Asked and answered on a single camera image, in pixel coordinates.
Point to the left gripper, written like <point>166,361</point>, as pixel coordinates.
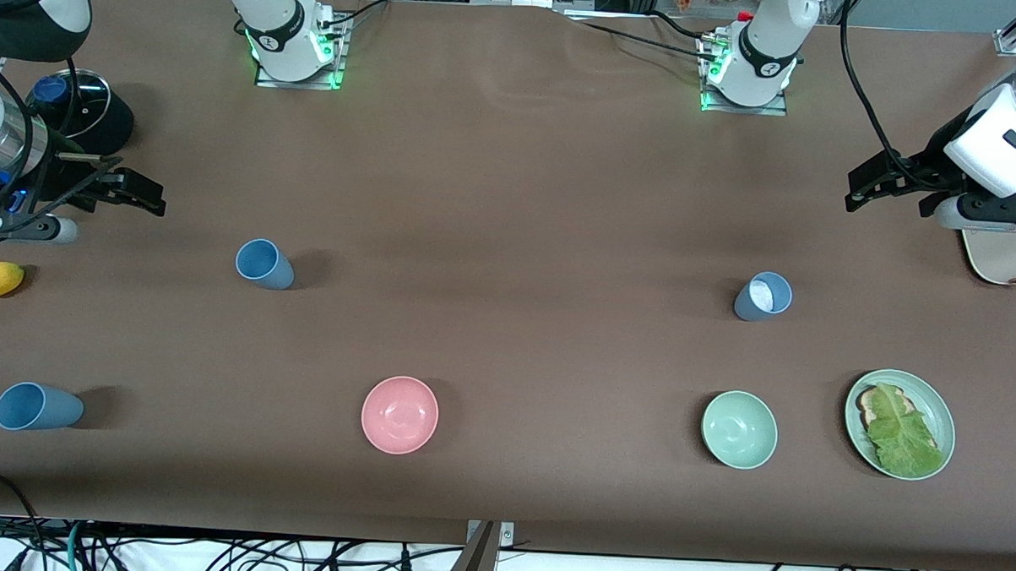
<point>932,162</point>

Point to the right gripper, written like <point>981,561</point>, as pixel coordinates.
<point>62,181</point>

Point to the blue plastic cup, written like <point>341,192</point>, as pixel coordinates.
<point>264,264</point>
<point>763,297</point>
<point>39,407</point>

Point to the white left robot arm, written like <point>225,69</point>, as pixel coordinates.
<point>766,41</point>

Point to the black cooking pot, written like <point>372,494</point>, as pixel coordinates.
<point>108,128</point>

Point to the cream toaster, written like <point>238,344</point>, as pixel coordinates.
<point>1008,256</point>

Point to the aluminium corner profile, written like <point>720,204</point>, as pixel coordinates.
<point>1013,43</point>

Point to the toasted bread slice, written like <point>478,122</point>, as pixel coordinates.
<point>867,408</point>

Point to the mint green plate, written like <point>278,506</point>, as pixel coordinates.
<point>934,414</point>

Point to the green lettuce leaf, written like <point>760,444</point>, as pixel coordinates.
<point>904,439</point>

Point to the mint green bowl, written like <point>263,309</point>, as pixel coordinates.
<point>739,430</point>

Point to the pink bowl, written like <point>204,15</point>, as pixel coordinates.
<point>399,414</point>

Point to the dark angled bar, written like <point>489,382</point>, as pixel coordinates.
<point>475,563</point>

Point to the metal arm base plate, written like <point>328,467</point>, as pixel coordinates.
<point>337,60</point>
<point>776,105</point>

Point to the grey metal bracket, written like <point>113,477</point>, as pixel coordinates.
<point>506,535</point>

